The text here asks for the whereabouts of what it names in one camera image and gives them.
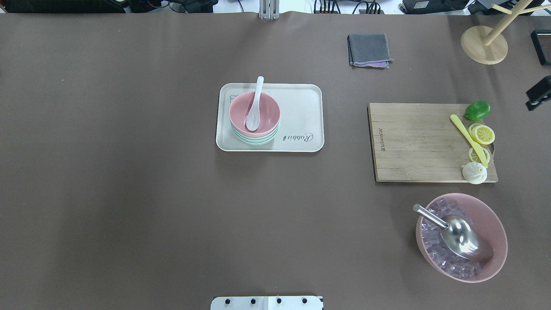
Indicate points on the white toy bun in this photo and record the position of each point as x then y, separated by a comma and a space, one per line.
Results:
474, 172

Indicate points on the metal ice scoop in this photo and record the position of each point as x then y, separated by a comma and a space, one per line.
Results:
459, 236

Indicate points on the cream rabbit tray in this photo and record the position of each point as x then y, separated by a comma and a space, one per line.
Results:
301, 128

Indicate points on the lower hidden lemon slice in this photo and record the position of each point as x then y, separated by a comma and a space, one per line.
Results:
470, 129

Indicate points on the yellow plastic knife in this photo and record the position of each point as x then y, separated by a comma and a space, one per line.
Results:
476, 146

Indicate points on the large pink ice bowl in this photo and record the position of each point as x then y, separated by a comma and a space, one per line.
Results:
480, 217

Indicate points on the wooden cup rack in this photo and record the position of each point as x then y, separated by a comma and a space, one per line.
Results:
487, 45

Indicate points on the grey folded cloth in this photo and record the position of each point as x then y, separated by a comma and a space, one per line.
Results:
368, 48

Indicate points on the lower green bowl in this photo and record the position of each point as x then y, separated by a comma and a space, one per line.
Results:
255, 141

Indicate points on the wooden cutting board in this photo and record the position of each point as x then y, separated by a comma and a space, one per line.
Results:
417, 142

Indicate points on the lemon slice under knife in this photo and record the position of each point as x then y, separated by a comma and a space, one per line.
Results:
474, 157

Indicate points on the upper lemon slice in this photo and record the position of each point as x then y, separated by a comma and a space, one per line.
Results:
484, 135

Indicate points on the white ceramic spoon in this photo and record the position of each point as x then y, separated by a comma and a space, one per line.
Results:
252, 120

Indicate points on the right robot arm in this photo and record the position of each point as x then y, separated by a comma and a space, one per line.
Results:
539, 93

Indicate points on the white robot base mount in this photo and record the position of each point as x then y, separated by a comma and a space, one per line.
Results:
286, 302

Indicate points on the purple cloth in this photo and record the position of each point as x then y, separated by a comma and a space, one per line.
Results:
380, 64

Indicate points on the green toy lime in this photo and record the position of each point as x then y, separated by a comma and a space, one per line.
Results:
477, 110

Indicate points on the small pink bowl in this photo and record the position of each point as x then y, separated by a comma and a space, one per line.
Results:
270, 114

